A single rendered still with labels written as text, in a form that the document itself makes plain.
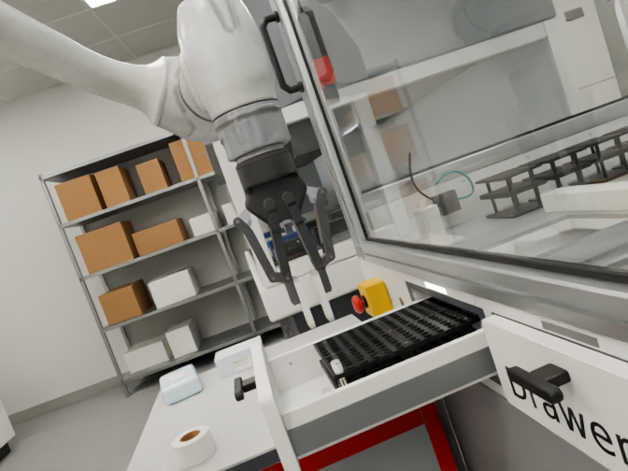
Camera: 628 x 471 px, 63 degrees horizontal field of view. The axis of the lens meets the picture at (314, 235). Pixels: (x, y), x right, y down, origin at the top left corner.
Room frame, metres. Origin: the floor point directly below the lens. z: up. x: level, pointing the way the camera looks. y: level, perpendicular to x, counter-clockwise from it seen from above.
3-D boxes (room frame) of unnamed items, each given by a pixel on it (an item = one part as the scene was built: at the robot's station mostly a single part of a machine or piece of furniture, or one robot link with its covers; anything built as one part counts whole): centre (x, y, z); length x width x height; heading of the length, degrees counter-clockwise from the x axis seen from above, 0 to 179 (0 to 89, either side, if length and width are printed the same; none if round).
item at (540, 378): (0.46, -0.16, 0.91); 0.07 x 0.04 x 0.01; 8
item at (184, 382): (1.31, 0.45, 0.78); 0.15 x 0.10 x 0.04; 18
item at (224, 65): (0.70, 0.04, 1.34); 0.13 x 0.11 x 0.16; 25
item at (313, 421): (0.76, -0.07, 0.86); 0.40 x 0.26 x 0.06; 98
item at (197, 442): (0.89, 0.33, 0.78); 0.07 x 0.07 x 0.04
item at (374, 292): (1.10, -0.08, 0.88); 0.07 x 0.05 x 0.07; 8
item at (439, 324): (0.76, -0.06, 0.87); 0.22 x 0.18 x 0.06; 98
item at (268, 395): (0.73, 0.14, 0.87); 0.29 x 0.02 x 0.11; 8
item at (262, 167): (0.68, 0.03, 1.16); 0.08 x 0.07 x 0.09; 98
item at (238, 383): (0.73, 0.16, 0.91); 0.07 x 0.04 x 0.01; 8
